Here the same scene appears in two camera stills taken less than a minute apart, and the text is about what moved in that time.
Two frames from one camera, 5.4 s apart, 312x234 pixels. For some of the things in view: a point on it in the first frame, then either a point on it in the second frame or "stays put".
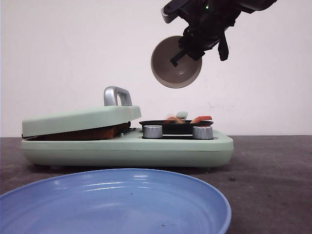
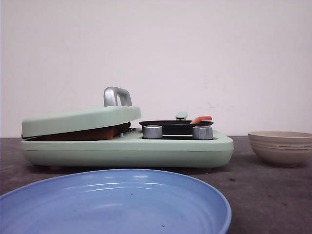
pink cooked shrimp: (198, 119) stays put
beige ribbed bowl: (186, 72) to (282, 148)
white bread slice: (97, 133) stays put
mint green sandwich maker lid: (118, 107) stays put
